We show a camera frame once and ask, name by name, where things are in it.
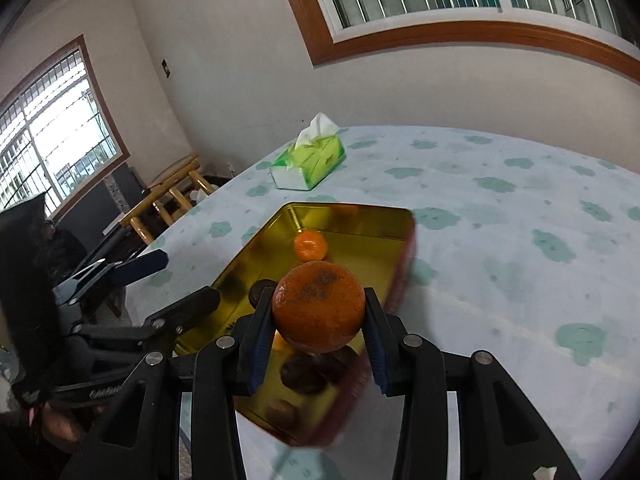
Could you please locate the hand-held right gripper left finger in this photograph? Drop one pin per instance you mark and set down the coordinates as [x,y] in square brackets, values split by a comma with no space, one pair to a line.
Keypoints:
[260,355]

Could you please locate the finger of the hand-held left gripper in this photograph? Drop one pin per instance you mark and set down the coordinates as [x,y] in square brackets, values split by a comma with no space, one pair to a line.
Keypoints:
[142,265]
[190,305]

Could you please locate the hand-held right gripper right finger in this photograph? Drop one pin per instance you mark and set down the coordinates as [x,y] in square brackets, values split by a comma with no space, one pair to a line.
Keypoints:
[376,360]

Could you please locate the large orange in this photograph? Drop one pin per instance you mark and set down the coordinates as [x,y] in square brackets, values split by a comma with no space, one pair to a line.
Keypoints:
[320,305]

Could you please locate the gold tin box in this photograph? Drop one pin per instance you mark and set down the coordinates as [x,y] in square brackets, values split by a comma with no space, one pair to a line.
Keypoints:
[350,260]

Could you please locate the small orange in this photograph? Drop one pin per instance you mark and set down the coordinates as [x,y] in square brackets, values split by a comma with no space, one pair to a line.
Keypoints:
[310,247]

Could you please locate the person's left hand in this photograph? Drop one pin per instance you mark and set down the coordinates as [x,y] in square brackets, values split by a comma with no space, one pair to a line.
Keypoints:
[60,422]

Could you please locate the bamboo chair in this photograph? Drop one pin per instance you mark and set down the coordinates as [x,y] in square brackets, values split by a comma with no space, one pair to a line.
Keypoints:
[150,205]

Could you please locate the dark low cabinet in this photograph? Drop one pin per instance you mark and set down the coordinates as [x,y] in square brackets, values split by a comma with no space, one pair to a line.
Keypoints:
[127,185]

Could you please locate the dark cloth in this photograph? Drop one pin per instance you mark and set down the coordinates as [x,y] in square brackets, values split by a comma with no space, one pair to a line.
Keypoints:
[25,285]

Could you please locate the green tissue pack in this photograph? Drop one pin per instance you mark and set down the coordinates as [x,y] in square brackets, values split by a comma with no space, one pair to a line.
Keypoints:
[315,160]

